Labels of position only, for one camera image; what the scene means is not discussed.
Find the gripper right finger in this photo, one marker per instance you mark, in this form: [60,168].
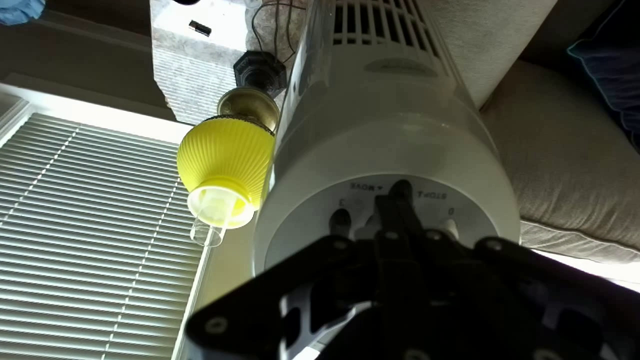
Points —
[540,285]

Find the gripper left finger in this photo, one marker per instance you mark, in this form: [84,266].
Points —
[280,295]

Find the white tower air cooler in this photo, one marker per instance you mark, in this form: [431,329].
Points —
[380,130]

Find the beige sofa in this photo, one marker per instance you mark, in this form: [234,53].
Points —
[565,160]

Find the yellow shade table lamp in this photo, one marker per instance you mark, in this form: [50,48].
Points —
[225,160]

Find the white window blinds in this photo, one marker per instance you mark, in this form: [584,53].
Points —
[85,240]

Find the dark blue pillow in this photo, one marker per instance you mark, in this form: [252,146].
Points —
[612,70]

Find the white marble side table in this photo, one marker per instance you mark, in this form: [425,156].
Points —
[195,75]

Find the small black object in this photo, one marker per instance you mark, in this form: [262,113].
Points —
[200,28]

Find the light blue cloth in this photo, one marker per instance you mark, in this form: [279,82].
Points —
[20,10]

